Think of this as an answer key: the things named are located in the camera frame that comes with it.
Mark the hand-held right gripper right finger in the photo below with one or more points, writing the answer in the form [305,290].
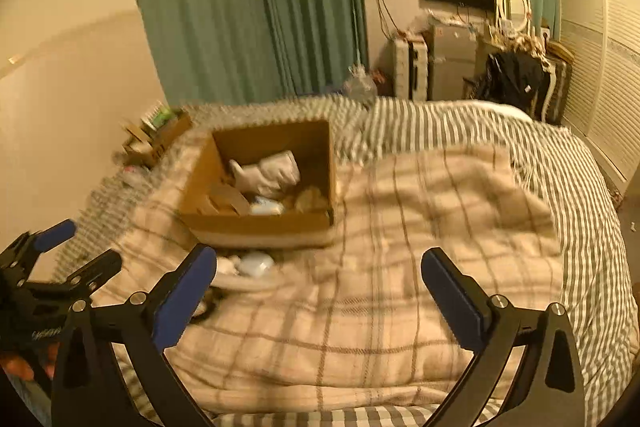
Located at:
[452,302]

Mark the black jacket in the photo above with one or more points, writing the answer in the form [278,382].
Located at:
[512,79]

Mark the beige plaid blanket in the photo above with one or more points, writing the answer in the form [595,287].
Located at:
[400,267]

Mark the person's left hand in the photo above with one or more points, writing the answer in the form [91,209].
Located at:
[17,366]

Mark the white framed mirror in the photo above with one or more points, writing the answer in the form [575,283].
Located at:
[502,7]

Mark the white louvered wardrobe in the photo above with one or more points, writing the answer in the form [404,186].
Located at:
[610,72]

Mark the brown cardboard box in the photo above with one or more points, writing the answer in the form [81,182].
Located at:
[250,229]

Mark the white socks on blanket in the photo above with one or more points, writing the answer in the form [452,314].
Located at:
[240,283]

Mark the wide green curtain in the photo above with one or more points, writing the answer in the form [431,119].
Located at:
[240,7]

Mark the light blue small item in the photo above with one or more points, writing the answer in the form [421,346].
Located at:
[265,207]

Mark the striped chair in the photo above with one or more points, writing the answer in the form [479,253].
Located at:
[559,89]

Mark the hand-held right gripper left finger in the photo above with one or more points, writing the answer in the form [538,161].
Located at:
[182,302]

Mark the brown cardboard piece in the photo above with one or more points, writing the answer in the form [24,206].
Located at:
[227,202]

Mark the clear plastic bottle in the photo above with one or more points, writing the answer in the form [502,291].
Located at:
[361,88]

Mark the beige suitcase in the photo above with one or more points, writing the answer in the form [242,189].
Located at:
[410,67]

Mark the small open cardboard box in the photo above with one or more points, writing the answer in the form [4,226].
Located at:
[160,137]

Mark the grey cabinet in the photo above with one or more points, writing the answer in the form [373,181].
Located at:
[452,67]

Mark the white crumpled cloth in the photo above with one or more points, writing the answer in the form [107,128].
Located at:
[270,172]

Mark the white and blue small item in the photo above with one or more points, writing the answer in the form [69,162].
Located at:
[257,263]

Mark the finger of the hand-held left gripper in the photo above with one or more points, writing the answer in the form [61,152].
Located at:
[54,235]
[95,271]

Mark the beige round item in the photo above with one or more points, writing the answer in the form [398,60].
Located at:
[312,201]

